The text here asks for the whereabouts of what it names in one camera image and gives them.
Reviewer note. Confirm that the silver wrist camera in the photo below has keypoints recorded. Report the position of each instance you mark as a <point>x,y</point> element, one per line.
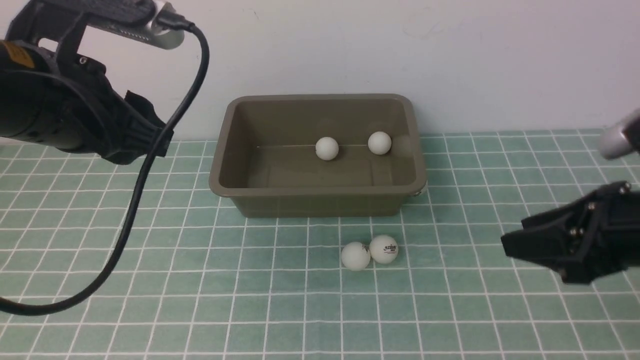
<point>622,138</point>
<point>150,33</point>

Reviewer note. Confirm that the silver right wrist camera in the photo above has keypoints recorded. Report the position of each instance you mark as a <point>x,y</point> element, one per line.
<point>622,138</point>

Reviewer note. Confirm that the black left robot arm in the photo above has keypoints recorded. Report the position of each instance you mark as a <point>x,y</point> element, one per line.
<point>52,95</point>

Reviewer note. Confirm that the white table-tennis ball plain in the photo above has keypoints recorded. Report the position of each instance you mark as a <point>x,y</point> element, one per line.
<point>355,256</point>
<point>379,143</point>

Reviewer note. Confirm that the white table-tennis ball red logo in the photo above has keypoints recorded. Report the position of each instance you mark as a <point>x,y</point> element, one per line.
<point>383,249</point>

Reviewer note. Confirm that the olive plastic bin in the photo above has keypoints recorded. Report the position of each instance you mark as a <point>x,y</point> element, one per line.
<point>265,160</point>

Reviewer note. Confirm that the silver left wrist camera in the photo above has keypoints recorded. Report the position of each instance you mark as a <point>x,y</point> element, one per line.
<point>150,33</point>

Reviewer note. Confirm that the green checkered tablecloth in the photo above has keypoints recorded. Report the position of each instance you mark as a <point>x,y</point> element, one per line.
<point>199,281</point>

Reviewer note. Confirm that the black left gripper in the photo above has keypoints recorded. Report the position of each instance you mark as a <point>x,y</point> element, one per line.
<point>51,95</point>

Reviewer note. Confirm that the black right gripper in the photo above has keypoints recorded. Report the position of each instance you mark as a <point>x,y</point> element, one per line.
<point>594,236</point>

